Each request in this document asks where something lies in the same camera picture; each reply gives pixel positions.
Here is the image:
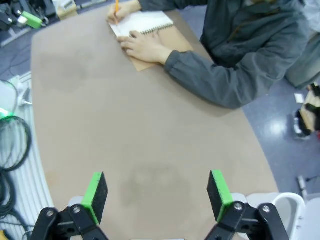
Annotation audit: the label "yellow pencil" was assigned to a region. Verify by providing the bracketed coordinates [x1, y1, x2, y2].
[114, 0, 120, 26]

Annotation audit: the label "person's left hand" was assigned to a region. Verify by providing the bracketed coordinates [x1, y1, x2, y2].
[116, 30, 174, 64]

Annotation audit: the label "wooden board black brackets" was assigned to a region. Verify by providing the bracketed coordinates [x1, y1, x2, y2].
[299, 83, 320, 133]

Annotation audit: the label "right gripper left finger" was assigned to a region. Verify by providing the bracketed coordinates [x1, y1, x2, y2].
[29, 171, 110, 240]

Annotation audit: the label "white lidded trash bin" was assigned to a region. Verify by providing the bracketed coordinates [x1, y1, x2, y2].
[271, 191, 320, 240]

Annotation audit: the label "black cable loop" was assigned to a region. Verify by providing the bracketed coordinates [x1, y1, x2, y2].
[0, 116, 33, 173]

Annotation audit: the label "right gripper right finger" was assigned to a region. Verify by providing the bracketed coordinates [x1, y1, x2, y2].
[204, 169, 291, 240]

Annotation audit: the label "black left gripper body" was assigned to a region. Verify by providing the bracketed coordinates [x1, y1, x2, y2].
[0, 4, 23, 26]

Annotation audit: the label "seated person in grey jacket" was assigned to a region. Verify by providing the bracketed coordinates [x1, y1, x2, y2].
[199, 0, 311, 76]

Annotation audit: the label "person's right hand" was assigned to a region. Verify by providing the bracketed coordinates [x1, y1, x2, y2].
[106, 0, 142, 26]

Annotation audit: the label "spiral notebook brown cover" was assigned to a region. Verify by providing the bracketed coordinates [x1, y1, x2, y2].
[108, 10, 195, 73]

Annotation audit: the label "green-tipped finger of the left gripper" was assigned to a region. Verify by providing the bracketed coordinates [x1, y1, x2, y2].
[21, 11, 43, 29]

